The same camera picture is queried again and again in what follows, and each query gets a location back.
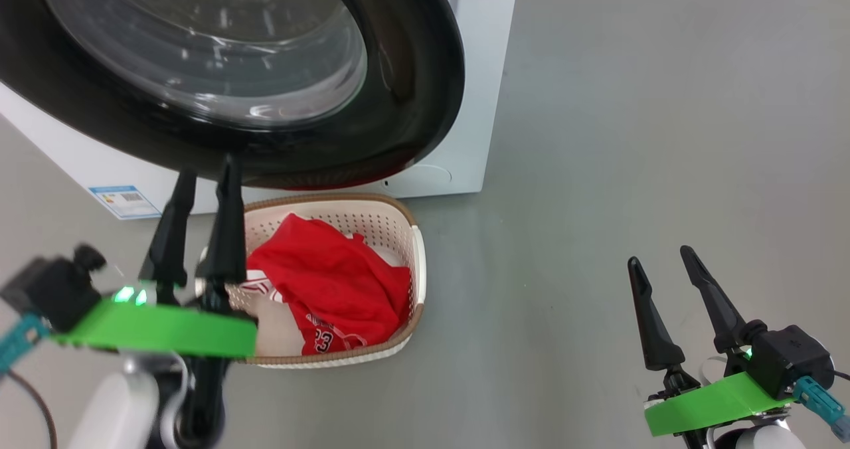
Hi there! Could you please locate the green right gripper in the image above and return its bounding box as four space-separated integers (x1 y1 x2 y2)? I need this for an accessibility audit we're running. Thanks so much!
628 245 798 436

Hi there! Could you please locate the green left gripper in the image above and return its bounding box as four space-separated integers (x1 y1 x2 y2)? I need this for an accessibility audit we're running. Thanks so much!
50 155 258 360

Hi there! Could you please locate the red basketball jersey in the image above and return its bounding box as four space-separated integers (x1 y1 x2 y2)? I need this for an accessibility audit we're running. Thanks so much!
239 213 412 357

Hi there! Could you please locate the black round glass washer door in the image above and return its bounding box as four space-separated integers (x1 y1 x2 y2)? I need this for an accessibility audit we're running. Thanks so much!
0 0 466 191

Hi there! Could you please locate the cream perforated basket brown rim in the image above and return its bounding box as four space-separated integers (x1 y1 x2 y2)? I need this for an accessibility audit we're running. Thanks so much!
196 193 427 369

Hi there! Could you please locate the white front-load washing machine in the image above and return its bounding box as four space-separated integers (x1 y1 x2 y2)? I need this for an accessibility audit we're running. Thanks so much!
0 0 521 221

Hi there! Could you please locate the blue energy label sticker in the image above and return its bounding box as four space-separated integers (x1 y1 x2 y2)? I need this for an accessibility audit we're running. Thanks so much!
88 185 162 221

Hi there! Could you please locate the round white filter cover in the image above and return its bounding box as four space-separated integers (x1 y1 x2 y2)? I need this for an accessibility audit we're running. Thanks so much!
382 163 452 187

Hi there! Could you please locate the teal right camera connector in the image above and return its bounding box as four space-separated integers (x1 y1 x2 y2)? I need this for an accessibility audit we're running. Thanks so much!
794 376 850 443

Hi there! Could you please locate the teal camera connector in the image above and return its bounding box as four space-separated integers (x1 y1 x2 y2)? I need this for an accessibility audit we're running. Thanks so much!
0 313 50 377
794 376 850 443

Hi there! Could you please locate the teal left camera connector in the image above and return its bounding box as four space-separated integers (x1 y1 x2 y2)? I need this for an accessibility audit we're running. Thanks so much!
0 313 50 377

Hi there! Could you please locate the thin dark left arm cable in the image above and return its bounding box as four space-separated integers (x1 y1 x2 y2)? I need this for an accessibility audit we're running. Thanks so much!
7 369 60 449

